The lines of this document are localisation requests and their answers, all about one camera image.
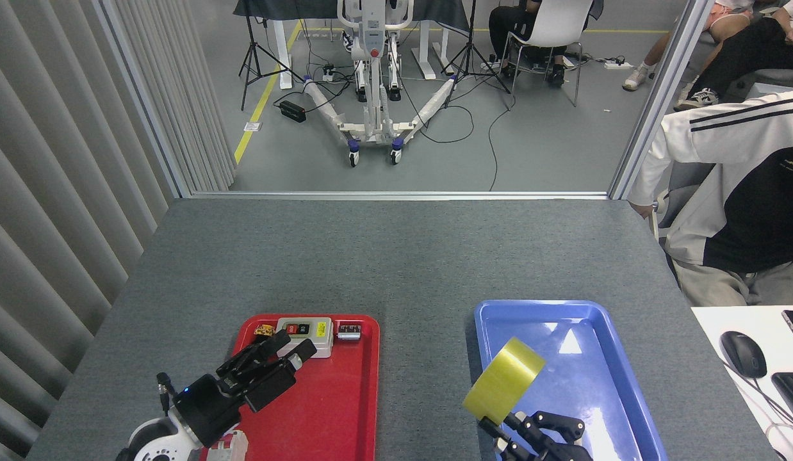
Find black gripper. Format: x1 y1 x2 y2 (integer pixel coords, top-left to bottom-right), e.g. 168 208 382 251
172 328 319 448
476 411 593 461

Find yellow tape roll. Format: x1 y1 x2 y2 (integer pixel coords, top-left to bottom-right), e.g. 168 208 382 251
462 337 546 426

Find red plastic tray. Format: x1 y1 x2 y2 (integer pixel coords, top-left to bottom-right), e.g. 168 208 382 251
201 313 380 461

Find white red circuit breaker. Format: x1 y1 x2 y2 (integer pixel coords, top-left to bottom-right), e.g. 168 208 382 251
208 430 249 461

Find blue plastic tray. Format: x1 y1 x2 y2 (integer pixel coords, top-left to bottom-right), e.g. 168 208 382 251
474 300 669 461

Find white side table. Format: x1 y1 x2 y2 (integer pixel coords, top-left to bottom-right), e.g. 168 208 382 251
691 305 793 461

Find black computer mouse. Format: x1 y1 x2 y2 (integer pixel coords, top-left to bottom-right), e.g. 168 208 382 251
721 331 768 378

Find black keyboard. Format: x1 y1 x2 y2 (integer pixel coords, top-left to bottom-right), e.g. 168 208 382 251
771 372 793 431

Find white stand on wheels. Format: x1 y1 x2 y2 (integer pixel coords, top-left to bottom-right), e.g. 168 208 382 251
302 0 461 168

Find grey office chair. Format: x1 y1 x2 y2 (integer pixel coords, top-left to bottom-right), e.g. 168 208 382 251
650 160 717 282

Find black tripod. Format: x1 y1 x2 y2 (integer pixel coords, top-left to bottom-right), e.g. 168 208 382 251
238 13 306 111
438 0 512 109

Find person in striped jacket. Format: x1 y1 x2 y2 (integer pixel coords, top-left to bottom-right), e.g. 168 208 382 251
629 90 793 307

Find desk with black cloth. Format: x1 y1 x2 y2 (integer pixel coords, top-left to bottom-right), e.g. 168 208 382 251
235 0 471 90

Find person with white shoe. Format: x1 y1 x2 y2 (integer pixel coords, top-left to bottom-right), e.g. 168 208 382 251
622 0 756 91

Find person on white chair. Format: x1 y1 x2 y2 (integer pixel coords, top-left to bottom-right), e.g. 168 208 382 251
488 0 605 87

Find white chair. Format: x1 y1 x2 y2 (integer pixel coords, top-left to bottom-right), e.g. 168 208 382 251
499 0 596 108

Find person in black trousers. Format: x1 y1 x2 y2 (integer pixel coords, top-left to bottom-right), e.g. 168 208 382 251
674 0 793 113

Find white switch box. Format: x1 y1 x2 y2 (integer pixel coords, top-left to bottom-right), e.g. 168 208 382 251
275 317 334 359

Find silver frame rail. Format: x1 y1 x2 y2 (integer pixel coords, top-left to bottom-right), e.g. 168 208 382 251
190 190 612 201

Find silver frame post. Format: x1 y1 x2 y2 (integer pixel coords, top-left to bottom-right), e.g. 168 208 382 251
92 0 195 198
608 0 717 200

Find black floor cable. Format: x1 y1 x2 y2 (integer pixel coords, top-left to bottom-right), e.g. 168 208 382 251
396 77 514 191

